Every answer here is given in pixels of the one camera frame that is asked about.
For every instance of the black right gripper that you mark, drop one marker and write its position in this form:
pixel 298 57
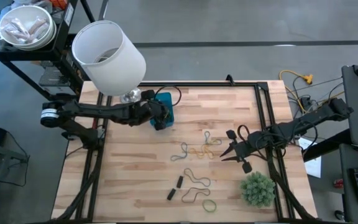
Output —
pixel 242 149

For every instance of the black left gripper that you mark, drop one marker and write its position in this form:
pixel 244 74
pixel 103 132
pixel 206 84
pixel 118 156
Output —
pixel 148 113

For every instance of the yellow rubber band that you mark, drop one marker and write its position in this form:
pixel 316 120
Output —
pixel 208 154
pixel 217 143
pixel 194 152

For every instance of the thin blue rubber band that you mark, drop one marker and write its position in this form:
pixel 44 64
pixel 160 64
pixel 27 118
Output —
pixel 208 133

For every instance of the small teal rubber band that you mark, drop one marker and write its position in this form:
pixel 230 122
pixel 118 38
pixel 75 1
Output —
pixel 186 148

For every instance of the thin dark brown rubber band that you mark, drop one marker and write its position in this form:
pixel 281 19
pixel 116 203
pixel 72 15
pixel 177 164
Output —
pixel 182 197

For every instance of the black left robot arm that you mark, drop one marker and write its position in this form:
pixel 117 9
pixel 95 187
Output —
pixel 104 110

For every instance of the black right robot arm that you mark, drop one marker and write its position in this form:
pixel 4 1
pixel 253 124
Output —
pixel 306 119

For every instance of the teal plastic bin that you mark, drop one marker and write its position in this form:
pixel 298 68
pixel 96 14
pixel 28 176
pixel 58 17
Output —
pixel 167 99

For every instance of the green rubber band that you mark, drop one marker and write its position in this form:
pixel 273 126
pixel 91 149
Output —
pixel 203 206

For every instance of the green artificial plant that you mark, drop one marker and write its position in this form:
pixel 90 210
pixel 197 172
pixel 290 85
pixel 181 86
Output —
pixel 257 189

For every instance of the white shade silver table lamp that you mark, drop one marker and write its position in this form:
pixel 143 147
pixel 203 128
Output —
pixel 113 62

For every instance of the black clamp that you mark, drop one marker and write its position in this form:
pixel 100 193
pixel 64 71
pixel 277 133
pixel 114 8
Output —
pixel 229 79

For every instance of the white paper sheet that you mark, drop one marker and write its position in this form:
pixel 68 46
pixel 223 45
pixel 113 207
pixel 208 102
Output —
pixel 314 166

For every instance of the black power adapter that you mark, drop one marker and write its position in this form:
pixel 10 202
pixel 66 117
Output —
pixel 306 102

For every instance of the grey flat device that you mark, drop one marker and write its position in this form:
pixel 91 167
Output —
pixel 53 77

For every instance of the red can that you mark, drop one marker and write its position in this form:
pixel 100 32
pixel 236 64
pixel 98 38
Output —
pixel 338 183

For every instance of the black utility cart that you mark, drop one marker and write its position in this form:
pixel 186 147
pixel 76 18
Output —
pixel 62 37

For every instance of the wrapped snack packet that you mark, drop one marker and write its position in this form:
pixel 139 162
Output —
pixel 17 31
pixel 37 25

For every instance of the orange packet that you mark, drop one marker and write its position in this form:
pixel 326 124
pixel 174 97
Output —
pixel 57 3

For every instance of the white bowl stack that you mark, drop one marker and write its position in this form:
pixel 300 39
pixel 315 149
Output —
pixel 17 11

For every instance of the black table frame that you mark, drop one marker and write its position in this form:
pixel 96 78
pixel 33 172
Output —
pixel 197 84

